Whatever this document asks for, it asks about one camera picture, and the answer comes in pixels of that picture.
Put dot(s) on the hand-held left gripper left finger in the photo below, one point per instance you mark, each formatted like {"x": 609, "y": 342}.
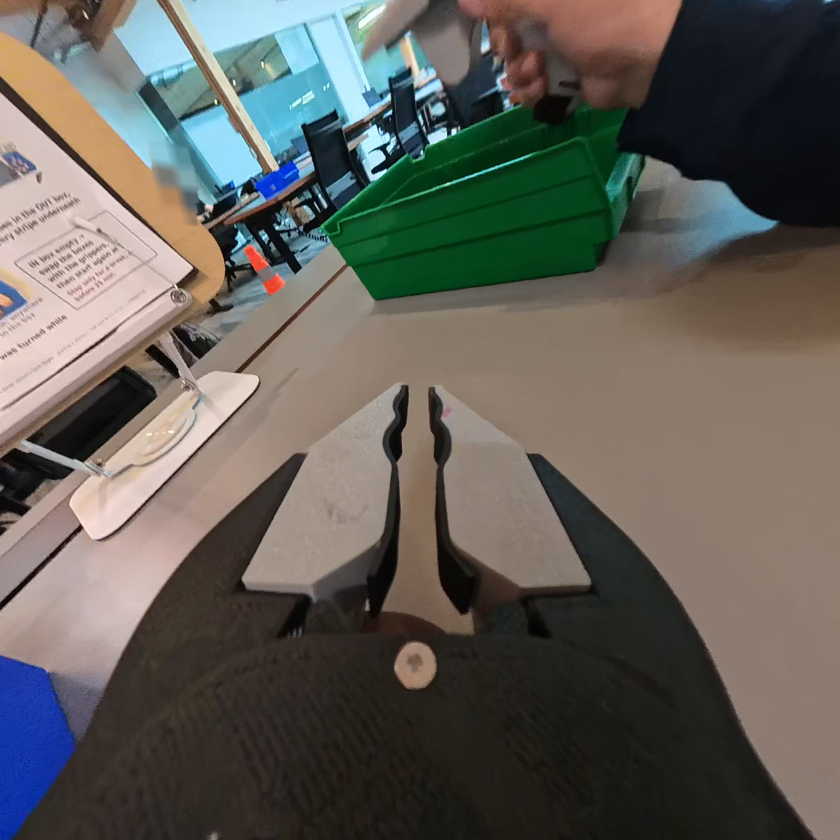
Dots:
{"x": 328, "y": 518}

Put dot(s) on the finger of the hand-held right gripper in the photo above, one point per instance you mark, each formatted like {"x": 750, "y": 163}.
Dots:
{"x": 449, "y": 39}

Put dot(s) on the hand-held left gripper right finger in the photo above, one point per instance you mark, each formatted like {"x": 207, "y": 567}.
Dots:
{"x": 505, "y": 518}

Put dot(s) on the green plastic bin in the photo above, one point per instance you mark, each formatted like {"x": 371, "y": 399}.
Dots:
{"x": 472, "y": 249}

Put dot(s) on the blue plastic bin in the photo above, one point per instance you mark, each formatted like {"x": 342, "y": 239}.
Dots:
{"x": 26, "y": 741}

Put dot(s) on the person's right forearm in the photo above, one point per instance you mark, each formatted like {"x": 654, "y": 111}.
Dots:
{"x": 754, "y": 98}

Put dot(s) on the person's right hand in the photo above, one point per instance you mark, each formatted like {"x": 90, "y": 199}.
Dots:
{"x": 604, "y": 39}

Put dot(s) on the instruction sheet on stand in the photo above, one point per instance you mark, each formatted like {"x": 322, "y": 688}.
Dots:
{"x": 164, "y": 433}

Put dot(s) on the small blue storage bin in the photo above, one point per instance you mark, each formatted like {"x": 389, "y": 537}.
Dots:
{"x": 279, "y": 182}

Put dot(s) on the orange traffic cone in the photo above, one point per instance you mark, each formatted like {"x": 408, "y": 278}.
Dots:
{"x": 268, "y": 275}

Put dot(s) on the wooden office desk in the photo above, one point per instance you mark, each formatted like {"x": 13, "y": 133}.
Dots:
{"x": 262, "y": 208}

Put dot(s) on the printed instruction sheet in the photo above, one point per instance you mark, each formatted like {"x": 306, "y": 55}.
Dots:
{"x": 79, "y": 275}

